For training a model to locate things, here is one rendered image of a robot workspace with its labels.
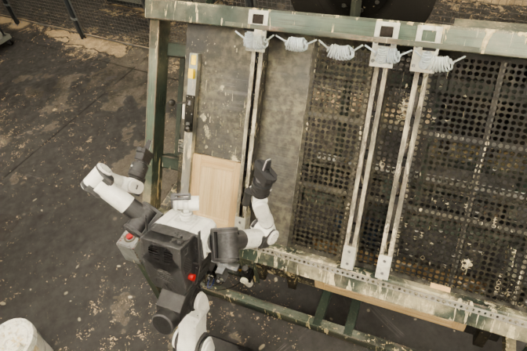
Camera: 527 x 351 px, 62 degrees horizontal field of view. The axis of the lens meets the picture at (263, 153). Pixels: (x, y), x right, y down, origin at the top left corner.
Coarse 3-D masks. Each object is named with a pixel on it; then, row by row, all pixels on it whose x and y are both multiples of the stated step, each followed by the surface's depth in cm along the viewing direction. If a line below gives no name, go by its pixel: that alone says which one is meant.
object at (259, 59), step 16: (256, 32) 210; (256, 64) 220; (256, 80) 218; (256, 96) 220; (256, 112) 222; (256, 128) 226; (256, 144) 230; (240, 176) 232; (240, 192) 234; (240, 208) 237; (240, 224) 238
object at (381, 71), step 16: (384, 48) 180; (384, 64) 191; (384, 80) 196; (384, 96) 203; (368, 112) 201; (368, 128) 203; (368, 144) 208; (368, 160) 206; (368, 176) 207; (352, 208) 213; (352, 224) 215; (352, 240) 220; (352, 256) 218
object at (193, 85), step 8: (200, 56) 234; (200, 64) 235; (192, 80) 235; (192, 88) 236; (184, 136) 244; (192, 136) 242; (184, 144) 245; (192, 144) 244; (184, 152) 246; (192, 152) 246; (184, 160) 247; (184, 168) 248; (184, 176) 249; (184, 184) 250; (184, 192) 251
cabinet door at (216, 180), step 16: (192, 160) 247; (208, 160) 244; (224, 160) 240; (192, 176) 249; (208, 176) 246; (224, 176) 242; (192, 192) 251; (208, 192) 248; (224, 192) 244; (208, 208) 250; (224, 208) 246; (224, 224) 248
